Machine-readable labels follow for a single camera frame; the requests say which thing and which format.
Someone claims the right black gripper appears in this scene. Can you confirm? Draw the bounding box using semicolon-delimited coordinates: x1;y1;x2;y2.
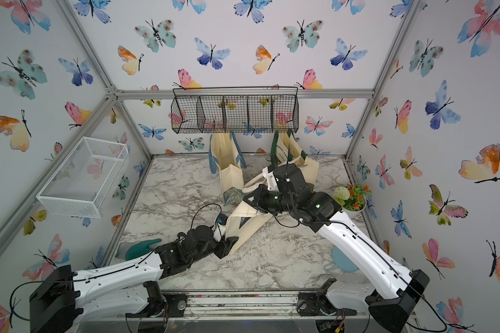
242;185;300;218

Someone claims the starry night canvas tote bag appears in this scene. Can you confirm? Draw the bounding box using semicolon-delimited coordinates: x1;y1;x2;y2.
224;169;272;255

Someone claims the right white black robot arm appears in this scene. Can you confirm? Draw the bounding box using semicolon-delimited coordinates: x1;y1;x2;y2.
242;165;430;332

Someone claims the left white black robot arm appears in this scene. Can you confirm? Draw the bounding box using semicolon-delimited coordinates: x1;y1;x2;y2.
27;226;239;332

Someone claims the green rubber glove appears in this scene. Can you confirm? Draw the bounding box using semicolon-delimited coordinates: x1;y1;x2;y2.
115;238;162;261

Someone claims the potted artificial flower plant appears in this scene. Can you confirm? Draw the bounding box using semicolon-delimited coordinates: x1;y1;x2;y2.
333;184;372;213

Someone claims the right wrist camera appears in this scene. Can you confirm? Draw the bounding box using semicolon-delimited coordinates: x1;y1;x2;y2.
262;165;279;191

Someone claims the green handled canvas tote bag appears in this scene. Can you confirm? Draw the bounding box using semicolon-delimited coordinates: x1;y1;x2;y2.
270;130;319;189

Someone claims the blue handled canvas tote bag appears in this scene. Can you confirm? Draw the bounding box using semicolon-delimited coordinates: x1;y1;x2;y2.
208;133;247;205

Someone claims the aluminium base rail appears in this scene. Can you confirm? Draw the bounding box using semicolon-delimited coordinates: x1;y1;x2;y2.
95;290;418;321

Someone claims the black wire wall basket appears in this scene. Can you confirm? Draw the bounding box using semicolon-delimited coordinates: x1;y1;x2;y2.
169;85;299;137

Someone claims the white mesh wall basket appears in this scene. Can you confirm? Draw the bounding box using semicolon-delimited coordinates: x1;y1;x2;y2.
36;137;129;219

